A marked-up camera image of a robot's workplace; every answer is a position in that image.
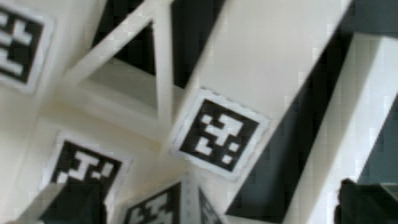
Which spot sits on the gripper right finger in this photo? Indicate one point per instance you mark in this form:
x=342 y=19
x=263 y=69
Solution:
x=366 y=203

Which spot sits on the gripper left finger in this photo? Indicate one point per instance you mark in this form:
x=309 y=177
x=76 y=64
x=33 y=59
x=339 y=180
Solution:
x=67 y=204

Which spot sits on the white marker cube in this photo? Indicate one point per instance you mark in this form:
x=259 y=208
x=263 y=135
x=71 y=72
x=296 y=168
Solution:
x=174 y=206

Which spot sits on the white chair back frame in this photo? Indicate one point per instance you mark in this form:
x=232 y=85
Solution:
x=145 y=101

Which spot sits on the white chair seat block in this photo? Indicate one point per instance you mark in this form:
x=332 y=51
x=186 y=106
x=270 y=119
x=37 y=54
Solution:
x=360 y=102

